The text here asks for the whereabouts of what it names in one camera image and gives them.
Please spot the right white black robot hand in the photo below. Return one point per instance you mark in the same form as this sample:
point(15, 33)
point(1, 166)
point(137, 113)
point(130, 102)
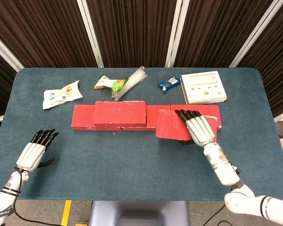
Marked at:
point(200, 129)

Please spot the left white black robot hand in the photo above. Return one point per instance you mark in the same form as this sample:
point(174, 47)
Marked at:
point(30, 155)

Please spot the red brick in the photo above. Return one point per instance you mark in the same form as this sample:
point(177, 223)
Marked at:
point(169, 124)
point(82, 117)
point(210, 110)
point(120, 113)
point(152, 117)

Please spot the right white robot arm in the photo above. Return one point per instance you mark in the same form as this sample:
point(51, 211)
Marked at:
point(221, 164)

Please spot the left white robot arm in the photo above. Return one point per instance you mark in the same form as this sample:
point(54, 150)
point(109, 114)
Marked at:
point(7, 195)

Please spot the white flat cardboard box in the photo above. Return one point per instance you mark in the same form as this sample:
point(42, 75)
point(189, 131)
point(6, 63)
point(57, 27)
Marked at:
point(202, 88)

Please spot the blue cookie packet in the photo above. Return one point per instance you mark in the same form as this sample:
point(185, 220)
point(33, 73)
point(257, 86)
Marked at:
point(167, 84)

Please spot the white crumpled snack bag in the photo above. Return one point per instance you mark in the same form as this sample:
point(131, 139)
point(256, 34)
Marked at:
point(59, 96)

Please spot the yellow floor tape strip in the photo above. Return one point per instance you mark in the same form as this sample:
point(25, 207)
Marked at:
point(66, 213)

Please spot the blue felt table cover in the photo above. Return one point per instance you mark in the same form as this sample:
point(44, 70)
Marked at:
point(132, 164)

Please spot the bundle of clear plastic straws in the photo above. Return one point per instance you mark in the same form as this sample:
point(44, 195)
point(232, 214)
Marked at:
point(132, 82)

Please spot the green snack bag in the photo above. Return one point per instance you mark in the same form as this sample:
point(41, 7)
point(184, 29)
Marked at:
point(115, 84)

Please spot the grey blue robot torso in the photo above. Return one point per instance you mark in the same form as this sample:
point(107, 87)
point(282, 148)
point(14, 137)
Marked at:
point(139, 212)

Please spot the brown partition panel white frame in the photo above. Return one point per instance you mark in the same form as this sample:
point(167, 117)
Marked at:
point(49, 30)
point(207, 30)
point(0, 82)
point(132, 30)
point(278, 58)

